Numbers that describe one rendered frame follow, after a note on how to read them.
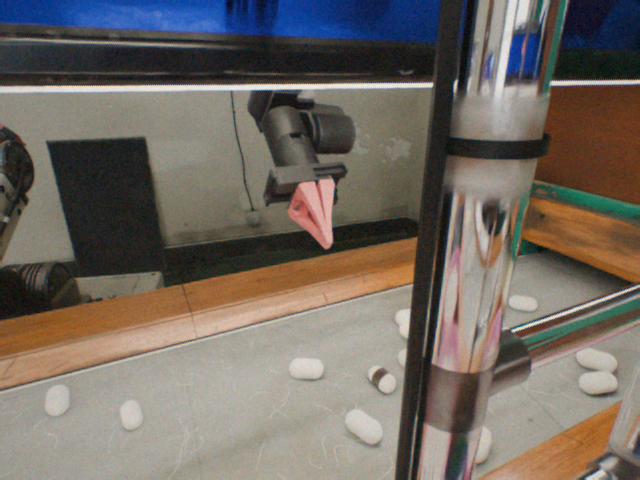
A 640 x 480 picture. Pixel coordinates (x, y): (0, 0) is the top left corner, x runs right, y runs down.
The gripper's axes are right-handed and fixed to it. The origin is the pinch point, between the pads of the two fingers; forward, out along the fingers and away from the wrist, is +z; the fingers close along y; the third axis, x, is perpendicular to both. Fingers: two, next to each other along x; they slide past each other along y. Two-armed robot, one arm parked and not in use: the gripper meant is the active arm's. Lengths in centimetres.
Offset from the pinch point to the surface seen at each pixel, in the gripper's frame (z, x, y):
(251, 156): -130, 141, 43
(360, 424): 20.3, -3.7, -5.3
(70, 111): -153, 125, -43
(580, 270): 10.9, 6.3, 45.7
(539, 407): 24.8, -5.2, 12.8
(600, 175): 0.4, -6.3, 44.0
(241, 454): 19.1, -0.3, -15.3
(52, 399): 8.6, 6.0, -30.3
